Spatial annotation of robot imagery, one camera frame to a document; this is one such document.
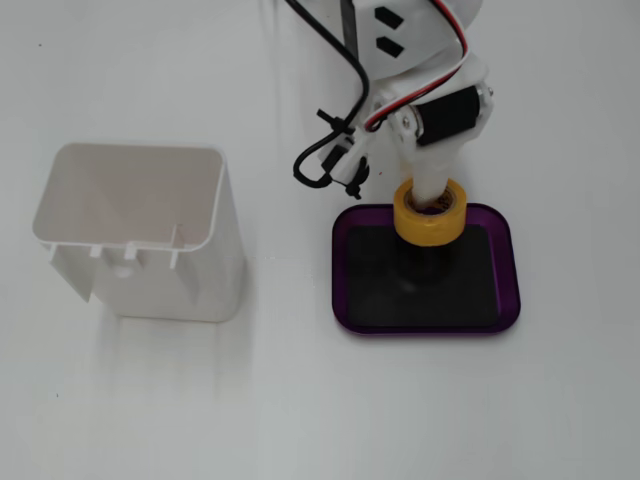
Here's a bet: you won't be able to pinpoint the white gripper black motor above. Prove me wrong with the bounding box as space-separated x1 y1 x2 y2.
368 55 496 207

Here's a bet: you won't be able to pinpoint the black camera cable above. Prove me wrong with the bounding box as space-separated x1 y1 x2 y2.
283 0 372 189

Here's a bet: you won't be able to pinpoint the purple tray with black mat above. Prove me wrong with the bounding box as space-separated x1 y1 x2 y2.
330 201 522 338

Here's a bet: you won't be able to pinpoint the red white black servo wire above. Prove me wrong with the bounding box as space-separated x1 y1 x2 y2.
365 0 475 134

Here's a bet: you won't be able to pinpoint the white plastic box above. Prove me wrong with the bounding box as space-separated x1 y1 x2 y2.
31 141 247 325

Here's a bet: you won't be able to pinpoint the black and white wrist camera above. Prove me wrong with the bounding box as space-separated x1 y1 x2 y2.
316 130 372 200

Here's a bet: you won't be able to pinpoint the yellow tape roll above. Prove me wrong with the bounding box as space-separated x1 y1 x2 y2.
392 176 469 248

